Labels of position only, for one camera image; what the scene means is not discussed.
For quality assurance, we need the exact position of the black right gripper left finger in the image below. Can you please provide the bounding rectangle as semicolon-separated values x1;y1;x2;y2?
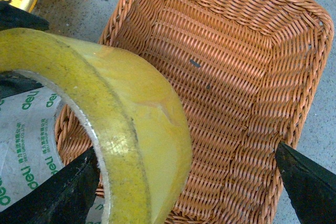
1;147;100;223

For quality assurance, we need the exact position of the brown wicker basket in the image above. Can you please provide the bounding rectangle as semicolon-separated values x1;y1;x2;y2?
55;0;335;224

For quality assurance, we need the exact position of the yellow packing tape roll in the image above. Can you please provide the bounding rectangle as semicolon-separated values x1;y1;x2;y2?
1;28;192;223

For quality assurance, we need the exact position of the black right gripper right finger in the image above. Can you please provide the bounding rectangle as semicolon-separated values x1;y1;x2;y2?
275;142;335;223

